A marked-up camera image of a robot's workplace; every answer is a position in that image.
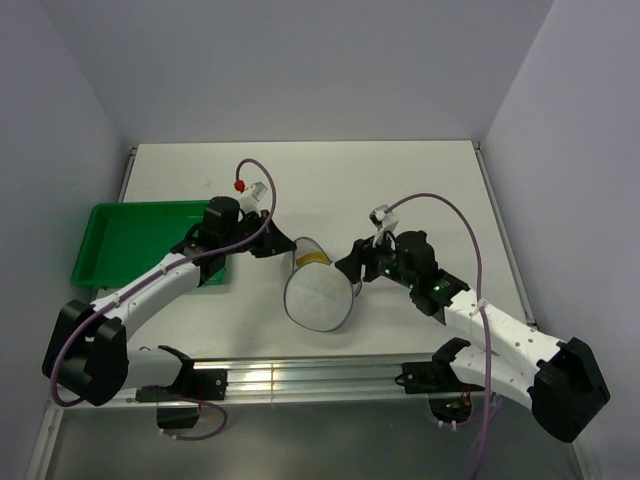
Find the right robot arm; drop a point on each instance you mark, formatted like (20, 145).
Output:
(560, 382)

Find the aluminium frame rail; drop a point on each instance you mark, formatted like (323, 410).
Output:
(306, 379)

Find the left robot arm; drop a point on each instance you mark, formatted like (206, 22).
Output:
(88, 358)

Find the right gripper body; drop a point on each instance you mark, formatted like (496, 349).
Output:
(379, 261)

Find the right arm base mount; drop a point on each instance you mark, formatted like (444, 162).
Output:
(449, 400)

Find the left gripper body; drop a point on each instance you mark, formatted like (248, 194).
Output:
(262, 246)

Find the white mesh laundry bag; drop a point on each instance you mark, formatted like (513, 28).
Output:
(317, 297)

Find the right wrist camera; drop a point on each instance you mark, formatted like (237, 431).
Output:
(385, 221)

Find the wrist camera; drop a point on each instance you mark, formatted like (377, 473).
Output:
(385, 221)
(250, 196)

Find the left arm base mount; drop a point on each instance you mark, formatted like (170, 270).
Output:
(199, 387)

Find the green plastic tray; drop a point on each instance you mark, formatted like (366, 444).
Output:
(122, 241)

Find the yellow bra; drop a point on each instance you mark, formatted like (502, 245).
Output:
(312, 257)

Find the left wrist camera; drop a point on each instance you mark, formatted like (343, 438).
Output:
(250, 196)

